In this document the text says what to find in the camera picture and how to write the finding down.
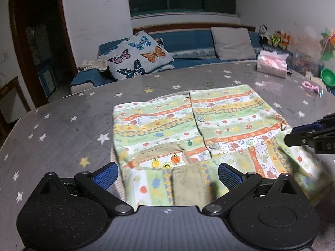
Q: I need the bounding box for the blue framed cabinet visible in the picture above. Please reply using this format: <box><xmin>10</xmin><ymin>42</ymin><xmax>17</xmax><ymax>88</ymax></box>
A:
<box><xmin>37</xmin><ymin>60</ymin><xmax>57</xmax><ymax>98</ymax></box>

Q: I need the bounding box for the butterfly print pillow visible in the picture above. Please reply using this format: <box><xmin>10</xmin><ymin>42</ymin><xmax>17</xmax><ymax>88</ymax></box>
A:
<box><xmin>106</xmin><ymin>31</ymin><xmax>174</xmax><ymax>81</ymax></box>

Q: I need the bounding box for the pink hair scrunchie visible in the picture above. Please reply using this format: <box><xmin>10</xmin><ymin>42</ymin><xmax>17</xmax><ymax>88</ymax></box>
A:
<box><xmin>301</xmin><ymin>81</ymin><xmax>321</xmax><ymax>94</ymax></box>

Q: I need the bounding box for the pink tissue pack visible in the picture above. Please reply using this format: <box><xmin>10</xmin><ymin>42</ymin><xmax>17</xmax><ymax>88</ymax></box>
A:
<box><xmin>256</xmin><ymin>51</ymin><xmax>294</xmax><ymax>79</ymax></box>

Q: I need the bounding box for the grey star-print table cover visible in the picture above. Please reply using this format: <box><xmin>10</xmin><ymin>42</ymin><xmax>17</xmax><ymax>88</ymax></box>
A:
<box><xmin>0</xmin><ymin>59</ymin><xmax>335</xmax><ymax>251</ymax></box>

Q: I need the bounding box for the panda plush toy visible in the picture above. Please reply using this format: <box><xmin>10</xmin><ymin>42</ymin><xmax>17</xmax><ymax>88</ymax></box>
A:
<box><xmin>259</xmin><ymin>25</ymin><xmax>271</xmax><ymax>45</ymax></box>

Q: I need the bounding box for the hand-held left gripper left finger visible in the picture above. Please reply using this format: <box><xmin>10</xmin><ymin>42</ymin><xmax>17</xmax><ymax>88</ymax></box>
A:
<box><xmin>31</xmin><ymin>161</ymin><xmax>133</xmax><ymax>217</ymax></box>

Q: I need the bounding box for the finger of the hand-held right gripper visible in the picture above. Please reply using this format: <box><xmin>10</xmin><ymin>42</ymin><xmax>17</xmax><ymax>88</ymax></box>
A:
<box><xmin>284</xmin><ymin>128</ymin><xmax>335</xmax><ymax>147</ymax></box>
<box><xmin>291</xmin><ymin>114</ymin><xmax>335</xmax><ymax>134</ymax></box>

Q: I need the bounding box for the brown wooden door frame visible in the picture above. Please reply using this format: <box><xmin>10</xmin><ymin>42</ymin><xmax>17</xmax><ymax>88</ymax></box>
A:
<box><xmin>8</xmin><ymin>0</ymin><xmax>77</xmax><ymax>111</ymax></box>

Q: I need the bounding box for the bear plush toy with vest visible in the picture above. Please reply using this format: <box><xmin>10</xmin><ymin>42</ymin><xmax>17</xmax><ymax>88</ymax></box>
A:
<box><xmin>271</xmin><ymin>31</ymin><xmax>283</xmax><ymax>48</ymax></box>

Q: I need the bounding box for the plain grey pillow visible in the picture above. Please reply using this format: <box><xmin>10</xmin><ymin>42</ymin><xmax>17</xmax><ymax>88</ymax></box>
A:
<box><xmin>211</xmin><ymin>27</ymin><xmax>258</xmax><ymax>60</ymax></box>

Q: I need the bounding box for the orange plush toy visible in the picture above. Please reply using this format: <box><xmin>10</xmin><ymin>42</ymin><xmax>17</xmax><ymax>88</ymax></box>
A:
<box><xmin>280</xmin><ymin>31</ymin><xmax>291</xmax><ymax>50</ymax></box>

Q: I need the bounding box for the beige crumpled cloth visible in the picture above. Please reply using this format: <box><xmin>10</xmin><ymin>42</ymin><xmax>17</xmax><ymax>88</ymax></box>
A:
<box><xmin>78</xmin><ymin>58</ymin><xmax>108</xmax><ymax>72</ymax></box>

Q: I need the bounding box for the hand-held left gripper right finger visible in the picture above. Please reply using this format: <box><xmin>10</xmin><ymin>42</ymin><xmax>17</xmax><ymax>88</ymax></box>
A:
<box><xmin>202</xmin><ymin>163</ymin><xmax>307</xmax><ymax>215</ymax></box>

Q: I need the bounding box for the blue sofa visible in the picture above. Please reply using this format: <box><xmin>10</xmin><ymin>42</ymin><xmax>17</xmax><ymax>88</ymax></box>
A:
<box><xmin>70</xmin><ymin>29</ymin><xmax>265</xmax><ymax>95</ymax></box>

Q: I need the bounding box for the colourful toy pinwheel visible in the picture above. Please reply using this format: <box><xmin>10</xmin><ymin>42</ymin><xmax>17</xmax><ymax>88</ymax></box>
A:
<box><xmin>319</xmin><ymin>27</ymin><xmax>335</xmax><ymax>61</ymax></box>

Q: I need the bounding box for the green plastic toy bowl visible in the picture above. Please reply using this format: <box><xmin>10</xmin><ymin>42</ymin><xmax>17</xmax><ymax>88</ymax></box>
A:
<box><xmin>321</xmin><ymin>68</ymin><xmax>335</xmax><ymax>88</ymax></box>

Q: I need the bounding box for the green patterned child's shirt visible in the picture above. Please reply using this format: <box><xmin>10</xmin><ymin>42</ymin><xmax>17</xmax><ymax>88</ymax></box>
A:
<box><xmin>112</xmin><ymin>84</ymin><xmax>327</xmax><ymax>207</ymax></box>

